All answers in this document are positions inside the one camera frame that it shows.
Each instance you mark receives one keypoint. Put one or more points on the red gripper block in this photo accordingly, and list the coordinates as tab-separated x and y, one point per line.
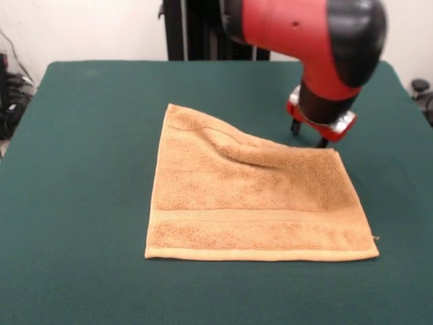
333	132

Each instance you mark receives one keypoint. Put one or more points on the tan terry towel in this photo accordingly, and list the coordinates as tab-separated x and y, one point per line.
236	203

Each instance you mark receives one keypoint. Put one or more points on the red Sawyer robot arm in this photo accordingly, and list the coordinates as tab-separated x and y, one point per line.
287	27

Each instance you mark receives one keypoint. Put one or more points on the dark tripod base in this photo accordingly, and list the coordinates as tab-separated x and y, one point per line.
419	84
15	84

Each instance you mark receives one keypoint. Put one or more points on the black stand behind table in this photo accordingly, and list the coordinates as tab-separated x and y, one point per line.
203	37

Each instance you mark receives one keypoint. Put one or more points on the dark green table cloth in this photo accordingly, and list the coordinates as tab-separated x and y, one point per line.
67	169

